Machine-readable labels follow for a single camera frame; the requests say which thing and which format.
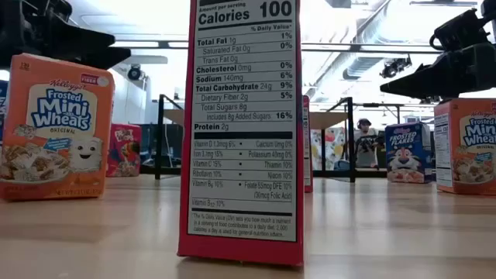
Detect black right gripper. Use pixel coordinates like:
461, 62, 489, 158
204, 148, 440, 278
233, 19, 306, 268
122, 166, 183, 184
379, 7, 496, 100

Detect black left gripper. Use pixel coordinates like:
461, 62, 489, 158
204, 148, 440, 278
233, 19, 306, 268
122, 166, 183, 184
0, 0, 132, 71

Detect blue Frosted Flakes box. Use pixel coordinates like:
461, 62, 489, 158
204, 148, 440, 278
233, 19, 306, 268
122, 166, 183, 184
384, 122, 434, 184
0, 80, 9, 143

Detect orange Frosted Mini Wheats box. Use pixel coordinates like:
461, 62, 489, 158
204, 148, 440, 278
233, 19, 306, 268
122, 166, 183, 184
433, 97, 496, 196
0, 53, 116, 202

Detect red Froot Loops box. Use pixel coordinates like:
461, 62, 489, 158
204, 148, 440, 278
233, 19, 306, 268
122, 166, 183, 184
177, 0, 306, 267
106, 123, 143, 178
301, 95, 314, 194

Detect long linear ceiling light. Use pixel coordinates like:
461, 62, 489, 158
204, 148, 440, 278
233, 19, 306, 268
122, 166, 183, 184
109, 40, 443, 55

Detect black ceiling spotlight cluster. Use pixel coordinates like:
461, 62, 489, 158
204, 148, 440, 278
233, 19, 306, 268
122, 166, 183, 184
379, 56, 413, 80

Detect person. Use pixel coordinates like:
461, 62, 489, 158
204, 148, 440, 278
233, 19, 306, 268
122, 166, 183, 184
353, 118, 384, 171

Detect dark blue partition panel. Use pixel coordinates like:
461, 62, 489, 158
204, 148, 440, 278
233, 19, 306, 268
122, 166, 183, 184
139, 123, 184, 168

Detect colourful patterned white cloth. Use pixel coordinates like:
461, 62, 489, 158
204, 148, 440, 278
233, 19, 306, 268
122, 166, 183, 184
311, 126, 346, 171

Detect black wall-mounted camera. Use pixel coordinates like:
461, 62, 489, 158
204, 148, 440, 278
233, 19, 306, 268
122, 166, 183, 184
126, 64, 143, 81

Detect black ceiling rail fixture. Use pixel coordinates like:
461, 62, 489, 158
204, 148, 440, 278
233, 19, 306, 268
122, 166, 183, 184
409, 0, 478, 7

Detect black metal frame stand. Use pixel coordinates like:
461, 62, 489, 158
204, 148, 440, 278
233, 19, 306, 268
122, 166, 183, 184
354, 102, 437, 125

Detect silver ceiling air duct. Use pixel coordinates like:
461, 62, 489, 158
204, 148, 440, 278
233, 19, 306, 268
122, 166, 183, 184
315, 0, 431, 92

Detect black aluminium table frame rails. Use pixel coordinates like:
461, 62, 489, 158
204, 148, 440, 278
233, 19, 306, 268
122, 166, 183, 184
139, 165, 388, 178

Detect wooden shelf black metal frame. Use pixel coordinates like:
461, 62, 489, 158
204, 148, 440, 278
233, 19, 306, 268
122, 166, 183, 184
154, 94, 357, 183

